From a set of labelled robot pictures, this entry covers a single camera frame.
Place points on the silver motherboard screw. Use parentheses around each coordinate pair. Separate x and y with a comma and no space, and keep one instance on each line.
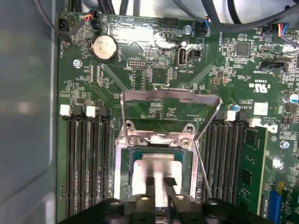
(284,144)
(187,28)
(77,63)

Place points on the green RAM stick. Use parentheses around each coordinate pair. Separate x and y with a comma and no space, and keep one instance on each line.
(253,158)

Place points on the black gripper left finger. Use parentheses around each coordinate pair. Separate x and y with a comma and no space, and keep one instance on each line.
(140,210)

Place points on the black PC case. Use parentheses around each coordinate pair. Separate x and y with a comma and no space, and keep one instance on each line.
(25,116)

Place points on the silver CPU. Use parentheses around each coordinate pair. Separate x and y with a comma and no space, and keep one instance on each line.
(142,168)

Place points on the green motherboard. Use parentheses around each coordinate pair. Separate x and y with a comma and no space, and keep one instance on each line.
(210,58)

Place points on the metal locking lever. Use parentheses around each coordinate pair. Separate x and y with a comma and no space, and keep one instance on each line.
(204,175)

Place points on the blue expansion slot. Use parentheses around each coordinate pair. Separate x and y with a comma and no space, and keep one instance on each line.
(273,207)

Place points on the metal socket cover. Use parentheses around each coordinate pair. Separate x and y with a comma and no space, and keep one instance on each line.
(140,96)

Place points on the internal USB port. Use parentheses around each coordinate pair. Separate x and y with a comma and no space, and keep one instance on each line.
(182,56)

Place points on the silver capacitor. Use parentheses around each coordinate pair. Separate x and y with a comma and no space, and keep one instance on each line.
(290,98)

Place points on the square black chip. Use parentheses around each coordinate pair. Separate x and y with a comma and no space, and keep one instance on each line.
(243,49)

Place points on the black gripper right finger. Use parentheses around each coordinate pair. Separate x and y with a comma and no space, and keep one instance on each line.
(184,210)

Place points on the black fan connector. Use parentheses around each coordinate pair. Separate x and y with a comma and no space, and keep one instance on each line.
(63,25)

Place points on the silver coin battery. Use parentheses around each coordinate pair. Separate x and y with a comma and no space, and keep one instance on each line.
(104,47)

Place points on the CPU socket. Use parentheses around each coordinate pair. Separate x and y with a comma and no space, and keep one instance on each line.
(195,170)

